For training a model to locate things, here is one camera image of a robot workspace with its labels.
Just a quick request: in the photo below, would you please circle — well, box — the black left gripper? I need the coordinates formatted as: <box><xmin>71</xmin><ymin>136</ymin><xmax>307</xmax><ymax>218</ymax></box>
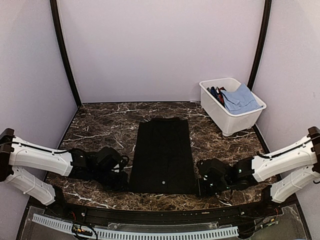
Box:
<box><xmin>92</xmin><ymin>167</ymin><xmax>132</xmax><ymax>194</ymax></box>

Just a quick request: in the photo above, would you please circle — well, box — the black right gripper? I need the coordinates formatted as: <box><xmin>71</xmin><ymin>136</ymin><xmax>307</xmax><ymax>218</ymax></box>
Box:
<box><xmin>193</xmin><ymin>177</ymin><xmax>232</xmax><ymax>197</ymax></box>

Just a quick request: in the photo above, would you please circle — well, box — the black long sleeve shirt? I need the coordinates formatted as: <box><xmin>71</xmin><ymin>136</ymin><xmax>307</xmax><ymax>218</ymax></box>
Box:
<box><xmin>129</xmin><ymin>117</ymin><xmax>196</xmax><ymax>195</ymax></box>

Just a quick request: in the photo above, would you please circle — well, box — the white plastic bin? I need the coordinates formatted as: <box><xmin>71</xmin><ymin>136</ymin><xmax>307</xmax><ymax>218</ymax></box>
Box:
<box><xmin>199</xmin><ymin>77</ymin><xmax>267</xmax><ymax>137</ymax></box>

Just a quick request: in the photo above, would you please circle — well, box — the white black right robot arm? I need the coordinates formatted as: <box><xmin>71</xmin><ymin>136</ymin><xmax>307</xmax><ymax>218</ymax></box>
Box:
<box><xmin>196</xmin><ymin>126</ymin><xmax>320</xmax><ymax>217</ymax></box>

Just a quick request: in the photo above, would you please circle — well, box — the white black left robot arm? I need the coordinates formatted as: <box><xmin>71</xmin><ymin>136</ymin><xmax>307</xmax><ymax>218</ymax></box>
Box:
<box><xmin>0</xmin><ymin>128</ymin><xmax>129</xmax><ymax>218</ymax></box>

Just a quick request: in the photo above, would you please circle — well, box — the light blue polo shirt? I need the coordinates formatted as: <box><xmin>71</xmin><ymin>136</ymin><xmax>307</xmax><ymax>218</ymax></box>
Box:
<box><xmin>221</xmin><ymin>83</ymin><xmax>263</xmax><ymax>115</ymax></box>

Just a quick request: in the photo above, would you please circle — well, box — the red navy plaid shirt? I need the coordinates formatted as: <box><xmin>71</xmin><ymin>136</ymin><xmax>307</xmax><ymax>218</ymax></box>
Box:
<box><xmin>207</xmin><ymin>86</ymin><xmax>225</xmax><ymax>106</ymax></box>

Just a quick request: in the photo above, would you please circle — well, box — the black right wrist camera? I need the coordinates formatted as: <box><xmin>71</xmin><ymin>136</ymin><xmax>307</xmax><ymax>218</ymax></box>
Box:
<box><xmin>196</xmin><ymin>158</ymin><xmax>229</xmax><ymax>179</ymax></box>

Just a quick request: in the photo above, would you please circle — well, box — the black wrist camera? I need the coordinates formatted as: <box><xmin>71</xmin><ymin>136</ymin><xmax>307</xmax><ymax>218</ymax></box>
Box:
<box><xmin>94</xmin><ymin>147</ymin><xmax>130</xmax><ymax>173</ymax></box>
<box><xmin>196</xmin><ymin>158</ymin><xmax>229</xmax><ymax>179</ymax></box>

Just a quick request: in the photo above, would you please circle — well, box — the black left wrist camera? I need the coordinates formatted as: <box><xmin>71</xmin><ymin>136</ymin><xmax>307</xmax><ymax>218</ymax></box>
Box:
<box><xmin>94</xmin><ymin>147</ymin><xmax>130</xmax><ymax>173</ymax></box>

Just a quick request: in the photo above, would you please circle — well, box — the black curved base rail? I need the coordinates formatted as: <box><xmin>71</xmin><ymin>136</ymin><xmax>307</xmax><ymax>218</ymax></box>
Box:
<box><xmin>53</xmin><ymin>202</ymin><xmax>274</xmax><ymax>226</ymax></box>

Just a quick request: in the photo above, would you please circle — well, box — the white slotted cable duct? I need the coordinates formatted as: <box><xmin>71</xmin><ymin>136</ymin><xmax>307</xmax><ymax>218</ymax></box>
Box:
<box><xmin>32</xmin><ymin>213</ymin><xmax>239</xmax><ymax>240</ymax></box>

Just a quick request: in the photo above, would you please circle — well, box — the black left frame post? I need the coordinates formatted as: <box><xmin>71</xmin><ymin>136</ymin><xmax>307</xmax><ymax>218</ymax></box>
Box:
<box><xmin>49</xmin><ymin>0</ymin><xmax>82</xmax><ymax>108</ymax></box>

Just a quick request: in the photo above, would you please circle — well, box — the black frame post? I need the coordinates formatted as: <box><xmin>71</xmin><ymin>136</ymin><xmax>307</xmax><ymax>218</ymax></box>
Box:
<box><xmin>247</xmin><ymin>0</ymin><xmax>272</xmax><ymax>91</ymax></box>
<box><xmin>49</xmin><ymin>0</ymin><xmax>82</xmax><ymax>108</ymax></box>

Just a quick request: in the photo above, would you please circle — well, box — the black right frame post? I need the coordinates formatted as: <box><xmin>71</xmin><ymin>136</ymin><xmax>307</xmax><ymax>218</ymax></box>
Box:
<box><xmin>247</xmin><ymin>0</ymin><xmax>272</xmax><ymax>91</ymax></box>

